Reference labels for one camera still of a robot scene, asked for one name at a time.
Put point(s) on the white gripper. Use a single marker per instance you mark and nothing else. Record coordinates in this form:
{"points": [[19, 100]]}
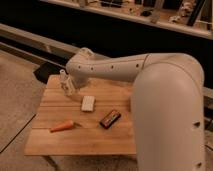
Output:
{"points": [[69, 87]]}

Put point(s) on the dark chocolate bar wrapper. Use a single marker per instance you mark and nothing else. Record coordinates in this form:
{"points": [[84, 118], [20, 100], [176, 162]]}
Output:
{"points": [[110, 118]]}

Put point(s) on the white rectangular sponge block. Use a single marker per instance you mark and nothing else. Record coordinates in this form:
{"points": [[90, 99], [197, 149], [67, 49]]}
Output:
{"points": [[88, 103]]}

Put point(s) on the wooden table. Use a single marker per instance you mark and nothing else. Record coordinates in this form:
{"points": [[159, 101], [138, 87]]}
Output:
{"points": [[89, 138]]}

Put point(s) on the black floor object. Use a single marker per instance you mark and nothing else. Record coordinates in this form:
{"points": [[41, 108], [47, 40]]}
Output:
{"points": [[43, 72]]}

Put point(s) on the orange carrot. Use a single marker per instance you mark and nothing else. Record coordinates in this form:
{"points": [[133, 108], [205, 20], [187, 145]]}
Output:
{"points": [[64, 126]]}

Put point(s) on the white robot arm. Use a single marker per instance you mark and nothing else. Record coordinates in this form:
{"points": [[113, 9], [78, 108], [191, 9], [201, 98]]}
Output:
{"points": [[167, 104]]}

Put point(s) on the cluttered background shelf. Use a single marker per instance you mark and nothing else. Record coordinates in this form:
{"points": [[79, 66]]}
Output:
{"points": [[169, 19]]}

